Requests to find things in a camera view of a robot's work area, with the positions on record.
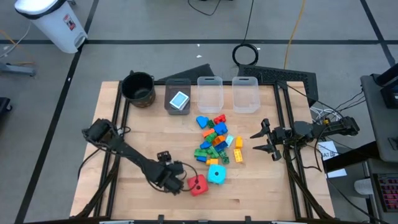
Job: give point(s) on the black aluminium table frame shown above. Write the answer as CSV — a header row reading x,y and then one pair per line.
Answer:
x,y
109,202

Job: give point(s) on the black floor object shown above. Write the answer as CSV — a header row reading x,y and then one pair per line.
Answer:
x,y
3,107

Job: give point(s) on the cyan foam die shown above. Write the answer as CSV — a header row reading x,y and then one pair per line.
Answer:
x,y
216,174

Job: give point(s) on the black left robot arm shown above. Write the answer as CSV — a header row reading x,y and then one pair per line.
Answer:
x,y
124,147

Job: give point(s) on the small dark green toy brick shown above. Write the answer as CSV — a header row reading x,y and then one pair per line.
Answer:
x,y
211,124
222,153
225,160

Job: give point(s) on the clear plastic storage bin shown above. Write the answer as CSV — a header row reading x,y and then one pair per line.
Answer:
x,y
245,96
210,96

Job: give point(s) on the large blue toy brick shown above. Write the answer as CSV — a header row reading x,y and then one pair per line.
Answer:
x,y
220,128

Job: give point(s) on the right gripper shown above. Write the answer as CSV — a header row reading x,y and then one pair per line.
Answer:
x,y
281,136

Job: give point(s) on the teal framed card pack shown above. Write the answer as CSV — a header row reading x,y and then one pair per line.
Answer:
x,y
178,100

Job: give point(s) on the black pumpkin face bucket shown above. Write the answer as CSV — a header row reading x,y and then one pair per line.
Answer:
x,y
138,88

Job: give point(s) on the grey floor stand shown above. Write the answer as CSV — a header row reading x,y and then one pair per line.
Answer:
x,y
18,69

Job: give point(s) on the orange arch toy brick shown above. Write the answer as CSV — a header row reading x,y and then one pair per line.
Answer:
x,y
219,140

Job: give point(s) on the small blue toy brick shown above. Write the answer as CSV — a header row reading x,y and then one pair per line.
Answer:
x,y
201,159

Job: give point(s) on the dark blue toy brick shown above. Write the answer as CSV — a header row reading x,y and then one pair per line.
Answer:
x,y
221,146

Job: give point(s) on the red foam die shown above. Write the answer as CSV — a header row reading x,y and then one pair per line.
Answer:
x,y
199,183

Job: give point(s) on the dark desk bar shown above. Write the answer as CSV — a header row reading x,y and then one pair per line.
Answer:
x,y
348,158

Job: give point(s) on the smoky grey plastic bin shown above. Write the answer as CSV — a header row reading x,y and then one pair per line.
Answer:
x,y
177,84

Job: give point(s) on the white labelled paper sheet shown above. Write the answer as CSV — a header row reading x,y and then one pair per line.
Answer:
x,y
329,149

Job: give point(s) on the blue heart-shaped toy brick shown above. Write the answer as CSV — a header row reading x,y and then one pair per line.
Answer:
x,y
202,122

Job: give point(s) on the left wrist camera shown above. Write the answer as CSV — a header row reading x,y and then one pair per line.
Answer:
x,y
164,156

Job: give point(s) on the grey desk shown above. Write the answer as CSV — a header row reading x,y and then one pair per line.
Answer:
x,y
377,124

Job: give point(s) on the white step trash can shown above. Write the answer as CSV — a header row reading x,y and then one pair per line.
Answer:
x,y
53,28

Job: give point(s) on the red toy brick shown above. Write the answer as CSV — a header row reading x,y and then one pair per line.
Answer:
x,y
219,119

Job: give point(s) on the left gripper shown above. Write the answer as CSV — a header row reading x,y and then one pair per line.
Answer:
x,y
158,172

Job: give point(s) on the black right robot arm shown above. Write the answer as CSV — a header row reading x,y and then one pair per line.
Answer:
x,y
337,127

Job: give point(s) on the backlit computer keyboard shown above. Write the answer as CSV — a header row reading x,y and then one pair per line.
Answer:
x,y
388,193

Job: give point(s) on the black table edge clamp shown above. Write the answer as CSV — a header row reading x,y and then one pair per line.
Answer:
x,y
247,219
160,218

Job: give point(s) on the black perforated panel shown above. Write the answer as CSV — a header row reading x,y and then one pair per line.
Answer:
x,y
280,76

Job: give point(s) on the grey rounded object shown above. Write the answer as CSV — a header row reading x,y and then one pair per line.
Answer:
x,y
363,186

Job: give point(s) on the light cyan toy brick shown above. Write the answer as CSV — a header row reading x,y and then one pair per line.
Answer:
x,y
229,140

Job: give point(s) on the yellow toy brick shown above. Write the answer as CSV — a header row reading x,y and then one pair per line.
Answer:
x,y
238,142
212,161

